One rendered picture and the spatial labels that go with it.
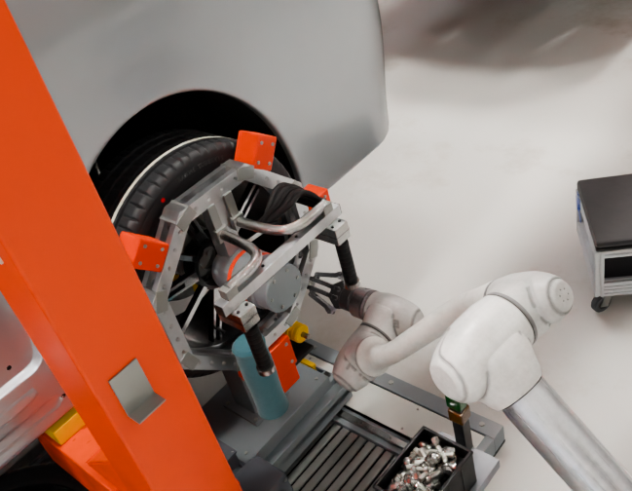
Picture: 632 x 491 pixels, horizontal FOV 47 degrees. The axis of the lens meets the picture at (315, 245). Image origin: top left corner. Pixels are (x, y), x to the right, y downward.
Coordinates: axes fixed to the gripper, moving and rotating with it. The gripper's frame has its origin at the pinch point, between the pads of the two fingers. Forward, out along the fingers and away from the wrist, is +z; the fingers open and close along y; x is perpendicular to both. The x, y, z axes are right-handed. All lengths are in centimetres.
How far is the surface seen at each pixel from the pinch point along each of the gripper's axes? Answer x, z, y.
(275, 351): 10.1, -5.5, -20.7
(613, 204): -96, -48, 54
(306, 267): 6.3, -4.5, 4.4
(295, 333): 0.7, -3.4, -15.6
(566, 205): -145, -13, 55
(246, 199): 26.8, 5.9, 18.3
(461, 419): 10, -65, -16
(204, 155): 47, 4, 26
